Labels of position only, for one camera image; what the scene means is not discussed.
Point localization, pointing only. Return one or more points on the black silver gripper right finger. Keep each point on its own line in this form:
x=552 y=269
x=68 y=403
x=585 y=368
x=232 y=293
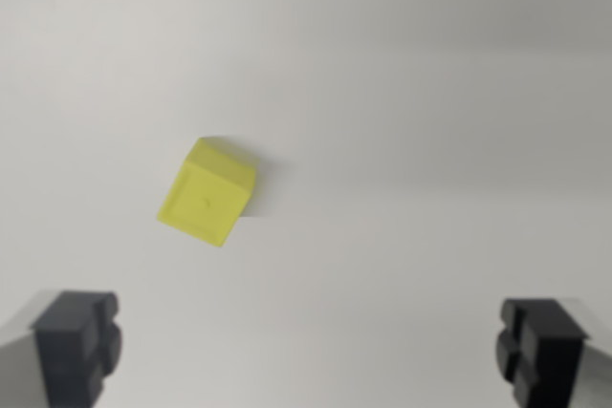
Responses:
x=545 y=355

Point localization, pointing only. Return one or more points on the yellow cube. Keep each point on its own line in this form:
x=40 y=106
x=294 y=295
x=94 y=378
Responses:
x=206 y=193

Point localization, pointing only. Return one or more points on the black silver gripper left finger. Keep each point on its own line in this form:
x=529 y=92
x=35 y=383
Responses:
x=72 y=350

